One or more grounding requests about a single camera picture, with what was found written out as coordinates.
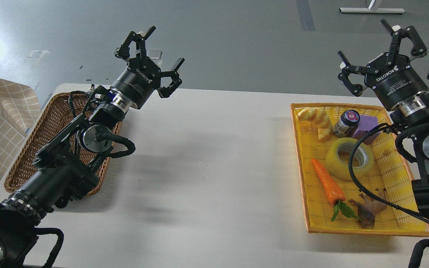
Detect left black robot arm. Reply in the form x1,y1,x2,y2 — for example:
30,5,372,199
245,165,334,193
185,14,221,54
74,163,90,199
0,26,184,268

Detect purple foam block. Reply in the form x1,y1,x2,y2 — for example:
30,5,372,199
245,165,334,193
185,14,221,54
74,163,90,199
349,114,379,140

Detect yellow tape roll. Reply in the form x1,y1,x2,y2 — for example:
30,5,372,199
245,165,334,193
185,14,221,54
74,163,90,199
325,137,374,181

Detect toy croissant bread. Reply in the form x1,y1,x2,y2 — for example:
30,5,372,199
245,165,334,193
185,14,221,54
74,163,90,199
298,107,333,142

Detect small dark glass jar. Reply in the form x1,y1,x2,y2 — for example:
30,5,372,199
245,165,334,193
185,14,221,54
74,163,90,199
332,109,360,138

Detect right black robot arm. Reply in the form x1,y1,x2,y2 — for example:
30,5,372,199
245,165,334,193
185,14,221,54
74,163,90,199
338,19,429,268

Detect toy orange carrot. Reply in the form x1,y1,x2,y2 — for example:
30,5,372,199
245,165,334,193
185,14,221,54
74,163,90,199
311,159,359,222

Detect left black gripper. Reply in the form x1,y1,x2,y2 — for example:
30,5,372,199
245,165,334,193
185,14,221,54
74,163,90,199
110,26,185,110

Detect yellow plastic basket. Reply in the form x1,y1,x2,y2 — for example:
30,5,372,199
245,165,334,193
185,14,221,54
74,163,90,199
290,103,429,237

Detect white metal stand base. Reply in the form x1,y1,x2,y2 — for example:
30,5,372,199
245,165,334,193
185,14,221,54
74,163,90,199
339,0,405,14

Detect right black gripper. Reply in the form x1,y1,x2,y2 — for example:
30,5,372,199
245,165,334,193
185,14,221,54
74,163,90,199
337,19,429,111

